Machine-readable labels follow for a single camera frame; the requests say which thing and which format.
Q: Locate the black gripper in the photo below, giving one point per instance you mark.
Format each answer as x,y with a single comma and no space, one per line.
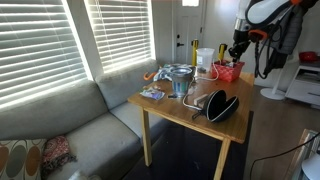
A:
240,42

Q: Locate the red woven basket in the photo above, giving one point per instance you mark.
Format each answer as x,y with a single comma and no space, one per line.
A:
228,72

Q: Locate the small wooden block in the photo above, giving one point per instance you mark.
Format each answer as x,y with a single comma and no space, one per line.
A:
200,99

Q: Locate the clear plastic container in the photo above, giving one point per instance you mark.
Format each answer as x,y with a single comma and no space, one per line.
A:
205,60

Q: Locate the white floor stand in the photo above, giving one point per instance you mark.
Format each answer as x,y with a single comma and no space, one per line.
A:
274,90

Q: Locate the black open glasses case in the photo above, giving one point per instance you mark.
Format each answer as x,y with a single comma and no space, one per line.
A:
218,106

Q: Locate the white entrance door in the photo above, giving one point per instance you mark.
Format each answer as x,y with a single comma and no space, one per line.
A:
188,30

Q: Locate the grey striped tumbler cup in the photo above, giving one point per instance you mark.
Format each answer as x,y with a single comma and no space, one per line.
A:
181,83

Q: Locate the dark hanging jacket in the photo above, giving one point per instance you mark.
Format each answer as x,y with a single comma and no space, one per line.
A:
293,30

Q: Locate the light wooden table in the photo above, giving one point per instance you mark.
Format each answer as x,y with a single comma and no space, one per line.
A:
233,123

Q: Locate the red object on cabinet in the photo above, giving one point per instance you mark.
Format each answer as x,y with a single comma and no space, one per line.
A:
308,56

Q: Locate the white shelf cabinet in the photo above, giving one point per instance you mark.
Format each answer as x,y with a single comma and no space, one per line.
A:
305,85

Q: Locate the small printed packet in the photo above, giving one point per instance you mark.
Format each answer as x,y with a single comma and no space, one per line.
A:
152,93

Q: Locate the dark floor rug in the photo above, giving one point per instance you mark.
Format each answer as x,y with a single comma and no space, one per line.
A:
180,150

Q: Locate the white window blinds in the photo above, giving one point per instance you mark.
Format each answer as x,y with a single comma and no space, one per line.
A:
36,50
123,33

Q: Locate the grey corner sofa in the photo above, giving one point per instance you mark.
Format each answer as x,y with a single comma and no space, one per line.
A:
100,140

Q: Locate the red paisley cloth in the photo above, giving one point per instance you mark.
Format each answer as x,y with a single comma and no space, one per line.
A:
56,153

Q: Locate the colourful patterned cushion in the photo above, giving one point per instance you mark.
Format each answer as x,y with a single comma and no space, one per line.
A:
20,160

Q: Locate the yellow post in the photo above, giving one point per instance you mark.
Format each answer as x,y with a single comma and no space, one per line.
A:
222,51
195,51

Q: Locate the silver metal frame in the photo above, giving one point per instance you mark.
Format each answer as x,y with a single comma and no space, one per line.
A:
301,150

